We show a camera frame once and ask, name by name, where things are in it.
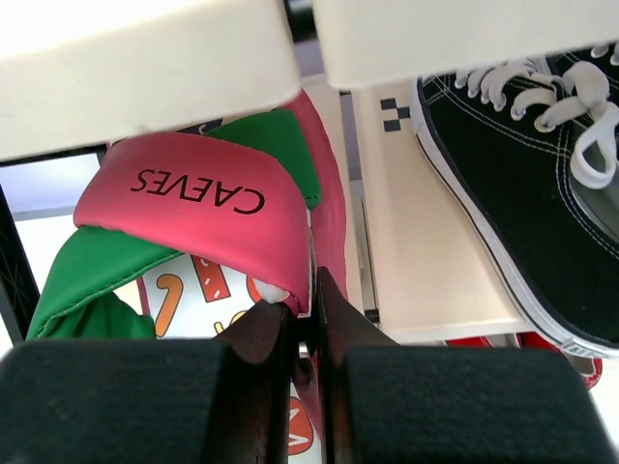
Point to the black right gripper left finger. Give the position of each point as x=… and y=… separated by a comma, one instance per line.
x=219, y=400

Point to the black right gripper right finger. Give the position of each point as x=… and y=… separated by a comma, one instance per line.
x=383, y=402

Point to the pink green sandal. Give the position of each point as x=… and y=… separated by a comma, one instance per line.
x=180, y=233

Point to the cream black shoe shelf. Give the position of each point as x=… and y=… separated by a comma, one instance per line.
x=85, y=72

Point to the black canvas sneaker left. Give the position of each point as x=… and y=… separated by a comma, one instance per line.
x=529, y=148

